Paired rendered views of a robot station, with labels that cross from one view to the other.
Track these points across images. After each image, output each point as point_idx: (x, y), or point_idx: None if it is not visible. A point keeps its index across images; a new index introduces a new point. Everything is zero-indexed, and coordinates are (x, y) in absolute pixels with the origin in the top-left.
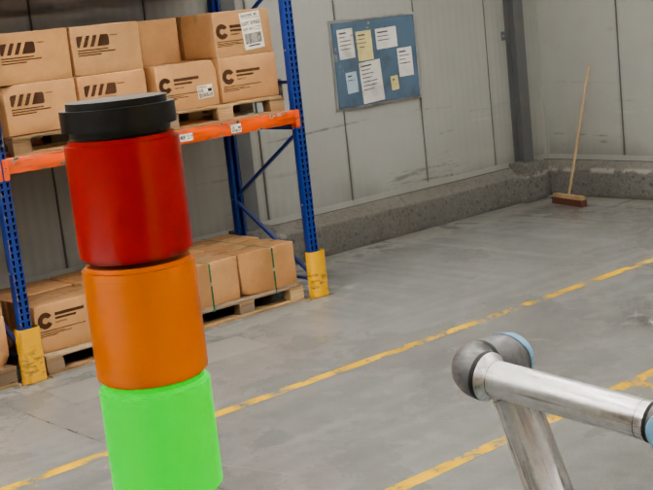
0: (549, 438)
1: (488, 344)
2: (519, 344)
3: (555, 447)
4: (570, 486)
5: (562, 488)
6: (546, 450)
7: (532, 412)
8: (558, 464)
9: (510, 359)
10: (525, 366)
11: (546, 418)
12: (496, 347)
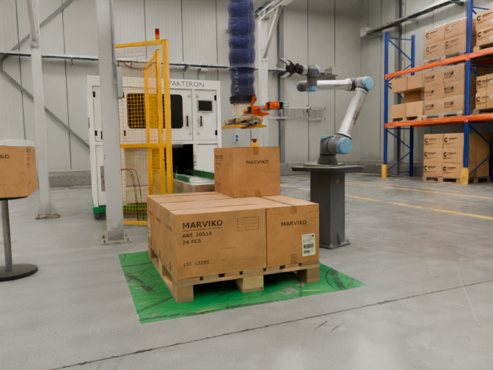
0: (351, 103)
1: (356, 78)
2: (362, 78)
3: (351, 105)
4: (348, 115)
5: (345, 114)
6: (349, 105)
7: (353, 95)
8: (348, 109)
9: (357, 81)
10: (359, 84)
11: (356, 98)
12: (356, 78)
